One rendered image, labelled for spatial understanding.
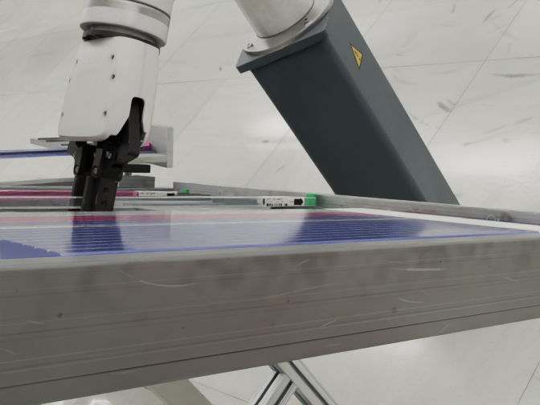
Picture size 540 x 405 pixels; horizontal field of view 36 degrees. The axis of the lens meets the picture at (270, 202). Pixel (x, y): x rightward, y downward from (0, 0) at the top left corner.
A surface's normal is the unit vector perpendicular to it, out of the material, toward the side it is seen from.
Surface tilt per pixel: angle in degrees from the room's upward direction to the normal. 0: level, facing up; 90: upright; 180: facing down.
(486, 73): 0
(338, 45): 90
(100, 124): 32
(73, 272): 90
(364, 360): 0
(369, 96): 90
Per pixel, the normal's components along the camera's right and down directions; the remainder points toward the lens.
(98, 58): -0.70, -0.20
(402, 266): 0.66, 0.07
